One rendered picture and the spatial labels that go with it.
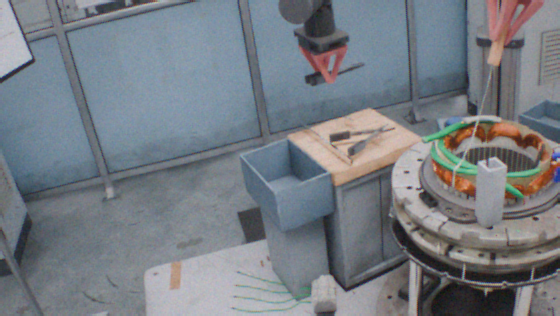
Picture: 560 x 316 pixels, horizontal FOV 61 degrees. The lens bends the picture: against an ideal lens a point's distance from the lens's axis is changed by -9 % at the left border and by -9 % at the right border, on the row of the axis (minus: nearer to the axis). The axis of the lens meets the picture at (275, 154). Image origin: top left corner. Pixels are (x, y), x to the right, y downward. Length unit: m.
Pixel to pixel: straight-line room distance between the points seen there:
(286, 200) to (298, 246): 0.13
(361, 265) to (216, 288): 0.32
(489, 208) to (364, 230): 0.37
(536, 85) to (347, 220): 2.43
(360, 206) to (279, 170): 0.19
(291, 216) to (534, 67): 2.49
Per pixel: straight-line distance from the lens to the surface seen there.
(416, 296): 0.91
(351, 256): 1.04
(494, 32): 0.74
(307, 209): 0.92
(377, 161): 0.95
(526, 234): 0.73
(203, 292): 1.15
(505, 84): 1.26
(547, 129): 1.08
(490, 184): 0.69
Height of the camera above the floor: 1.54
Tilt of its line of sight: 28 degrees down
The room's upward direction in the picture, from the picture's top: 9 degrees counter-clockwise
